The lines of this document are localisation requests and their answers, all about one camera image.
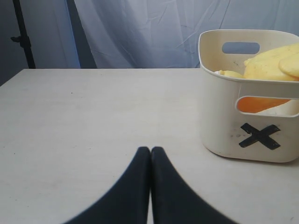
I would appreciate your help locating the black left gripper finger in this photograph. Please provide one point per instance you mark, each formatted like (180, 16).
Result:
(127, 201)

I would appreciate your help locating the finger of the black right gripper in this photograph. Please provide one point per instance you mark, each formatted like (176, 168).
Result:
(173, 200)

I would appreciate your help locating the detached rubber chicken head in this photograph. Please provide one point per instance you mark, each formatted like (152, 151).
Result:
(229, 73)

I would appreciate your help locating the headless yellow rubber chicken body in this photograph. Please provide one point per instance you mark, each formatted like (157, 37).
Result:
(279, 64)

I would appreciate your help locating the cream bin marked X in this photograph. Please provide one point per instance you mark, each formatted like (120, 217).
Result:
(228, 132)

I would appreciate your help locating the blue-grey backdrop cloth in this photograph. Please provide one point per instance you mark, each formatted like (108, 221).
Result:
(118, 34)

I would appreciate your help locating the black light stand pole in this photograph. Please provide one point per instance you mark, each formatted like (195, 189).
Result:
(23, 39)

